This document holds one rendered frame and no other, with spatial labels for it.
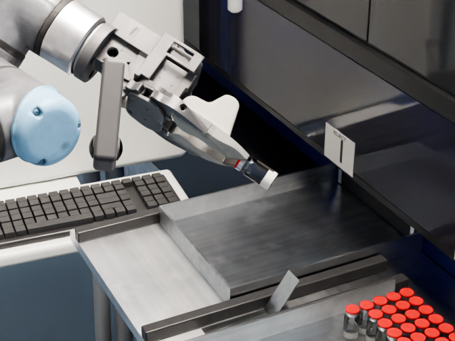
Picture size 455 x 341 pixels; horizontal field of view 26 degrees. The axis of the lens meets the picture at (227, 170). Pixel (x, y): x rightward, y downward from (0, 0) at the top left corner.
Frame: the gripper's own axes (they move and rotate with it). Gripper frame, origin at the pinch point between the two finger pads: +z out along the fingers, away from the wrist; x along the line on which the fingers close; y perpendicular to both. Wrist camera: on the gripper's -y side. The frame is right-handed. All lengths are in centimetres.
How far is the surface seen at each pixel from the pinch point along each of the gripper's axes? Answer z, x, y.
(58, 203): -26, 74, 3
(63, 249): -20, 69, -5
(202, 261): 2.3, 43.8, 0.2
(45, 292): -35, 195, 6
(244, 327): 12.4, 31.3, -7.6
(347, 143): 11.3, 39.1, 27.7
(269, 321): 14.9, 32.2, -4.9
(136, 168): -27, 139, 37
